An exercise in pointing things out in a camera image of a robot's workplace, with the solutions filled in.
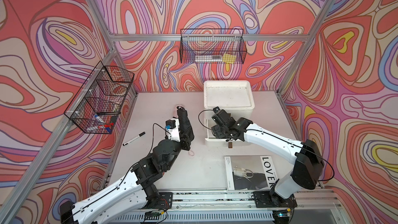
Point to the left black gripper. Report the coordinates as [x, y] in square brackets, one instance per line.
[185, 142]

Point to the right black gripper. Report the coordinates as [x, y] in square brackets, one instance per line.
[216, 130]

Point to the black umbrella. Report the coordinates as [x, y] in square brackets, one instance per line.
[183, 116]

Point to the white plastic drawer cabinet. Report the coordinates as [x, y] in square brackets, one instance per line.
[233, 96]

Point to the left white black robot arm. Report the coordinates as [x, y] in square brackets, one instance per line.
[136, 188]

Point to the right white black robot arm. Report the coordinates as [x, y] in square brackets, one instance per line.
[305, 157]

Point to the black white marker pen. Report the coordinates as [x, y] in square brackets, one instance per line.
[133, 139]

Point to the black white magazine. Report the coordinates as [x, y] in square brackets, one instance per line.
[250, 172]

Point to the yellow item in basket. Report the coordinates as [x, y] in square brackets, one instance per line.
[228, 58]

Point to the transparent box in basket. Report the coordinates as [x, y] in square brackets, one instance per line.
[208, 59]

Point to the blue red marker pens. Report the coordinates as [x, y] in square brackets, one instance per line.
[101, 124]

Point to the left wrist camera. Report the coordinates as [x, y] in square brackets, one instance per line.
[170, 124]

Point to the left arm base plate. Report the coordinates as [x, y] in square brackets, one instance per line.
[163, 201]

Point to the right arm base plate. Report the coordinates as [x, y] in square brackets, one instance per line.
[264, 199]

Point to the black wire basket back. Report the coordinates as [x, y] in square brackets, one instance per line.
[208, 41]

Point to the black wire basket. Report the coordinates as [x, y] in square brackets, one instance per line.
[208, 41]
[103, 93]

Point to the black wire basket left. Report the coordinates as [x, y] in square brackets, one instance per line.
[103, 93]

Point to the aluminium frame rails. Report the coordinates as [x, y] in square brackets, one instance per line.
[50, 47]

